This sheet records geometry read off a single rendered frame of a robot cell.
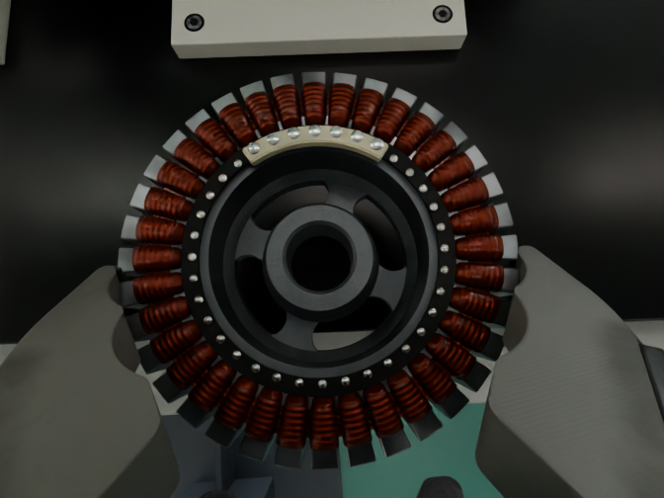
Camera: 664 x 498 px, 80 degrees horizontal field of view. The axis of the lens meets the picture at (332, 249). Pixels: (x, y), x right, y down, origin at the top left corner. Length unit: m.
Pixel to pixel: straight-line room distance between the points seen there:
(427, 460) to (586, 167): 0.87
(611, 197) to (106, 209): 0.25
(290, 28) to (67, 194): 0.14
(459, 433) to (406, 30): 0.92
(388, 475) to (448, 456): 0.14
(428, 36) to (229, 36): 0.10
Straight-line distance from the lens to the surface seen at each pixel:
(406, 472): 1.04
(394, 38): 0.23
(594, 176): 0.24
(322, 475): 1.01
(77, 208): 0.24
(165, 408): 0.24
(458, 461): 1.06
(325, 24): 0.23
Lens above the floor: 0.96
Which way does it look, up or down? 81 degrees down
